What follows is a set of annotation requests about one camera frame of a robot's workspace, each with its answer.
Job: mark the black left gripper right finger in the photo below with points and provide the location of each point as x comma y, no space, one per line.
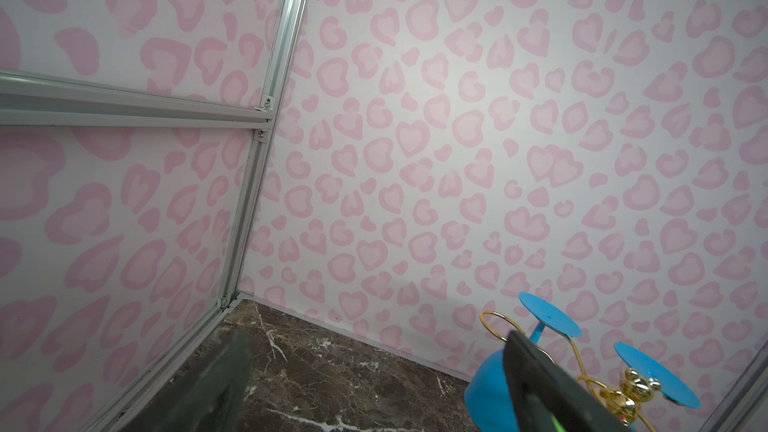
545,398

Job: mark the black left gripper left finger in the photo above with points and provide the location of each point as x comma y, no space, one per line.
208,398

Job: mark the blue wine glass rear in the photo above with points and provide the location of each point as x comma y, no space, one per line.
487,397

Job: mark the blue wine glass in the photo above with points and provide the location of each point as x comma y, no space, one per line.
672,387
487,397

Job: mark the blue wine glass right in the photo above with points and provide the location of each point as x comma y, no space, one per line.
672,387

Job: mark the gold wire glass rack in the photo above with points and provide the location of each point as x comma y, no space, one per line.
624,402

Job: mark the aluminium frame right post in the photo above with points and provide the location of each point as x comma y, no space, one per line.
743,400

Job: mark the aluminium frame post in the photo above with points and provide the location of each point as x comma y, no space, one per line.
743,400
290,14

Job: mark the aluminium frame left diagonal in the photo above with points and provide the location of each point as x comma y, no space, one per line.
33,100

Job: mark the aluminium frame left post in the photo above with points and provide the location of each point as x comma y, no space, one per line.
290,14

